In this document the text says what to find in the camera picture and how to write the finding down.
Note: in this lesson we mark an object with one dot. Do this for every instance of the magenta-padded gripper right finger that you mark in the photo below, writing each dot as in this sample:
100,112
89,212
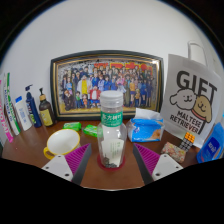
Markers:
146,160

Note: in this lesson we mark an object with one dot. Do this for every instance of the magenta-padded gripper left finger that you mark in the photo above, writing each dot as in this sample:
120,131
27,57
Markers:
77,160

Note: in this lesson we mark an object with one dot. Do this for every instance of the clear green-labelled drink bottle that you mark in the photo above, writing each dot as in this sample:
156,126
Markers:
111,133

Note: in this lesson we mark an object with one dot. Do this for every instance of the white yellow-rimmed enamel mug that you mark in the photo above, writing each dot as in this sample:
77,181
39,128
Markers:
63,141

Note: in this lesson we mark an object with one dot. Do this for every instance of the patterned snack packet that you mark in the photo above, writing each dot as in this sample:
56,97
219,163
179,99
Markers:
173,152

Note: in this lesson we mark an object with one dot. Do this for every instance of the blue tissue pack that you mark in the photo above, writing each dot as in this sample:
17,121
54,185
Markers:
145,128

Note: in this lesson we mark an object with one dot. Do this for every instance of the colourful puzzle cube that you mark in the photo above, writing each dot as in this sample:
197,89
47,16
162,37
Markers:
187,140

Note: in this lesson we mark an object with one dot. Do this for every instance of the dark brown pump bottle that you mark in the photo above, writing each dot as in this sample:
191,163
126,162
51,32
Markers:
46,113

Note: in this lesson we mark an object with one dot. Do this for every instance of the dark blue pump bottle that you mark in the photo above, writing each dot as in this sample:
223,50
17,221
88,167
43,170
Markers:
33,110

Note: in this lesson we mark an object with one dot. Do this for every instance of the white lotion bottle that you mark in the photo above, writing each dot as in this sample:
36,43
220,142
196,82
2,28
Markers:
23,115

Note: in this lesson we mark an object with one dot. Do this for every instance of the white paper gift bag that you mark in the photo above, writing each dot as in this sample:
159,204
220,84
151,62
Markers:
191,100

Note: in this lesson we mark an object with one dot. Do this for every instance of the framed group picture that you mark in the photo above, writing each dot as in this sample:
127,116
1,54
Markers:
83,83

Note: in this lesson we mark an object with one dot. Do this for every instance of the tall pink box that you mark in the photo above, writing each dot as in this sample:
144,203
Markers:
5,121

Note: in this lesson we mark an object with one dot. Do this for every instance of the tall green white box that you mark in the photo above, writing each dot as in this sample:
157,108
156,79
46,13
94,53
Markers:
11,106

